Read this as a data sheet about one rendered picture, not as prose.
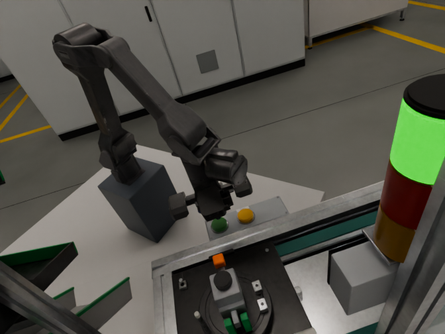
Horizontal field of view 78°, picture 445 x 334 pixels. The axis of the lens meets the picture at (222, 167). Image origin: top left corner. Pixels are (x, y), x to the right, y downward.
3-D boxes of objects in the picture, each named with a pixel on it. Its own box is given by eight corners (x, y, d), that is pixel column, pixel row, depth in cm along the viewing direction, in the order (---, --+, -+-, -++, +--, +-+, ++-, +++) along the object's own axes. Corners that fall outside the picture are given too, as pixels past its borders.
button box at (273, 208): (210, 233, 77) (204, 219, 73) (281, 209, 78) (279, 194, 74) (215, 254, 71) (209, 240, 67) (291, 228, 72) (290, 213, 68)
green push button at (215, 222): (211, 224, 72) (209, 219, 71) (226, 219, 72) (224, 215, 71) (214, 236, 69) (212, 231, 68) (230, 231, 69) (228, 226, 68)
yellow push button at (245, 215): (236, 215, 73) (235, 211, 71) (251, 211, 73) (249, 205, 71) (241, 227, 69) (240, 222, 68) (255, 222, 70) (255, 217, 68)
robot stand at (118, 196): (155, 198, 98) (132, 155, 86) (185, 210, 91) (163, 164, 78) (127, 228, 90) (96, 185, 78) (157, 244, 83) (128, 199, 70)
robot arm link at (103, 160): (102, 167, 73) (90, 149, 69) (126, 147, 79) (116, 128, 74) (119, 173, 70) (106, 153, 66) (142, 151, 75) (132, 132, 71)
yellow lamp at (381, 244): (361, 228, 28) (367, 196, 25) (406, 213, 28) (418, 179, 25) (396, 272, 24) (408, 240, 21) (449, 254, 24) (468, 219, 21)
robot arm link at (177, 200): (157, 177, 60) (159, 195, 55) (238, 149, 61) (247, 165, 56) (170, 202, 65) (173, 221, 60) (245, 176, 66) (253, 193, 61)
